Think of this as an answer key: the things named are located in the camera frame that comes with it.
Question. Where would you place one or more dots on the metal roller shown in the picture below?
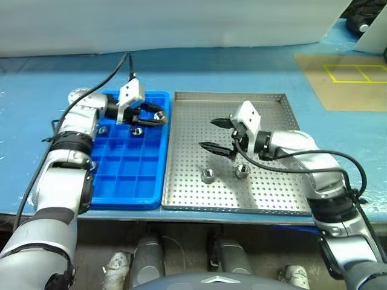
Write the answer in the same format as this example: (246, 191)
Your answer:
(136, 131)
(159, 116)
(103, 130)
(208, 175)
(242, 171)

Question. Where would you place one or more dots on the white robot foot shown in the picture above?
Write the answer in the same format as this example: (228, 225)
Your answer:
(294, 276)
(116, 270)

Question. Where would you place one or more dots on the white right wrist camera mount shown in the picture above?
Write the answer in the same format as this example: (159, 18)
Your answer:
(249, 116)

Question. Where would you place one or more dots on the cardboard sheet with yellow tape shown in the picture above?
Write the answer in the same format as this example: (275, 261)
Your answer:
(347, 93)

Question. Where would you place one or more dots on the white panel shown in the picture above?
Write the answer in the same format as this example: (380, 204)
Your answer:
(375, 36)

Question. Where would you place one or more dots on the blue compartment tray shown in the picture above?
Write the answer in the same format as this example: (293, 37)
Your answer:
(130, 169)

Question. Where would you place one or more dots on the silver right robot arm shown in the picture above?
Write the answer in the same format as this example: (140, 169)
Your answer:
(326, 181)

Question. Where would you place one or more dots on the black bag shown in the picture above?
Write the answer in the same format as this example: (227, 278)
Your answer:
(355, 22)

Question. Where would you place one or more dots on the white foam board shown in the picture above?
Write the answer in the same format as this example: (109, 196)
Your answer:
(169, 24)

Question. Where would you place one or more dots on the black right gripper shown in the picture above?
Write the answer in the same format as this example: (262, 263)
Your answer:
(241, 137)

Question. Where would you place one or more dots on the dark rounded shape with logo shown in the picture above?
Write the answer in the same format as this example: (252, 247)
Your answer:
(216, 282)

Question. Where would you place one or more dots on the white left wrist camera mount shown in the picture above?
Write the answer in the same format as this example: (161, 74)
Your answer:
(130, 90)

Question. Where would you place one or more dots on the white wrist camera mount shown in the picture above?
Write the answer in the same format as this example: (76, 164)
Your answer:
(249, 116)
(130, 90)

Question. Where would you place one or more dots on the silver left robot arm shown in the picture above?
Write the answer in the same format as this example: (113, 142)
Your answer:
(68, 127)

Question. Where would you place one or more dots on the perforated steel tray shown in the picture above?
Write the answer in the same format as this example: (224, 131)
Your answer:
(266, 184)

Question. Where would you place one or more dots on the dark grey rounded leg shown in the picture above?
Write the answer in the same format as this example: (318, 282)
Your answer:
(231, 256)
(148, 259)

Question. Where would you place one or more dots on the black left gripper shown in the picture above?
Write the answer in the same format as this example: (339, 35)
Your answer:
(132, 112)

